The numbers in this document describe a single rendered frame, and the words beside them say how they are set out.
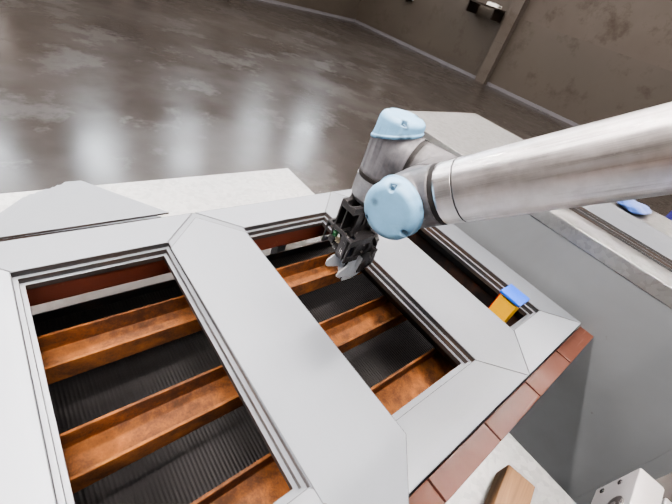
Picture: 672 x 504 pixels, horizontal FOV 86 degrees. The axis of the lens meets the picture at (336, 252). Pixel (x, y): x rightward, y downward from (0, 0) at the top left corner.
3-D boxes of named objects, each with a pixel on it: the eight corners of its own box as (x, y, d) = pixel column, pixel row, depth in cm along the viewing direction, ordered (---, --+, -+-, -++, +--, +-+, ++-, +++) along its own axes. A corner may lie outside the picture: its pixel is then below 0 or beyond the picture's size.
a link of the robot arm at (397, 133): (419, 131, 51) (371, 105, 54) (389, 196, 58) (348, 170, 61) (440, 125, 57) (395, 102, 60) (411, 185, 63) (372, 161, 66)
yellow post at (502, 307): (464, 338, 107) (500, 294, 95) (473, 332, 110) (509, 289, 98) (478, 351, 104) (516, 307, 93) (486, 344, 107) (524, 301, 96)
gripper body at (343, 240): (319, 242, 71) (336, 189, 63) (350, 233, 76) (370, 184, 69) (342, 267, 67) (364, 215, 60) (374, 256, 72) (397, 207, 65)
